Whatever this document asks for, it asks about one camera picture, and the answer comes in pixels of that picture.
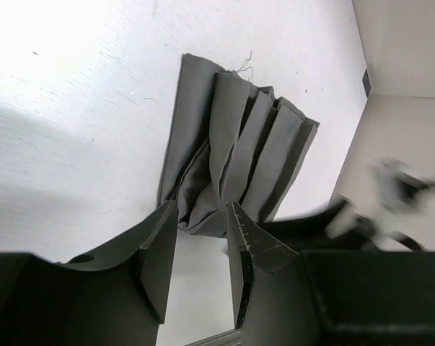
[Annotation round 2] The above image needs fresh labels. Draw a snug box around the right blue corner sticker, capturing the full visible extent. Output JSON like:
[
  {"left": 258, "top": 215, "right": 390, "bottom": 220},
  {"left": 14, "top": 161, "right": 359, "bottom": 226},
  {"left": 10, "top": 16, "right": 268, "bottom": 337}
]
[{"left": 362, "top": 70, "right": 372, "bottom": 97}]

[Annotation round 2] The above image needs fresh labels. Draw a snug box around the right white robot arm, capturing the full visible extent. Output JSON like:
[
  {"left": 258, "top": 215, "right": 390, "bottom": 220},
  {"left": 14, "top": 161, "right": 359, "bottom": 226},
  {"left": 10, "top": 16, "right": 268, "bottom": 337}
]
[{"left": 258, "top": 159, "right": 435, "bottom": 252}]

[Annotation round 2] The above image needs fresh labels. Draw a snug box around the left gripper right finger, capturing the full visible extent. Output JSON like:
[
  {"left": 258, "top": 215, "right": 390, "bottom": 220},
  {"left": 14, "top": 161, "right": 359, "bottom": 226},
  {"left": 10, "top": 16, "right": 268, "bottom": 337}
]
[{"left": 227, "top": 203, "right": 333, "bottom": 345}]

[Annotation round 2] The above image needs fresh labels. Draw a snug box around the grey pleated skirt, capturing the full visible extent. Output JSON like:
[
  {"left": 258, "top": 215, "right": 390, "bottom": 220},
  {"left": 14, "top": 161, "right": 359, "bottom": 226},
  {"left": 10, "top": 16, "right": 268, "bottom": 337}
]
[{"left": 157, "top": 54, "right": 319, "bottom": 237}]

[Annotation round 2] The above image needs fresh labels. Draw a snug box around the aluminium front rail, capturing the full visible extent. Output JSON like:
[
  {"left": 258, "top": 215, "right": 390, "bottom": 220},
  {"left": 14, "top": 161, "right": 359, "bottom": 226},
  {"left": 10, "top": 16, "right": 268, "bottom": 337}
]
[{"left": 155, "top": 328, "right": 243, "bottom": 346}]

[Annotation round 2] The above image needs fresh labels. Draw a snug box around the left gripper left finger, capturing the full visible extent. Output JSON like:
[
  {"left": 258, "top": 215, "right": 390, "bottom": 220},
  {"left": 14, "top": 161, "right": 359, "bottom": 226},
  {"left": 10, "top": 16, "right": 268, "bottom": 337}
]
[{"left": 0, "top": 200, "right": 177, "bottom": 345}]

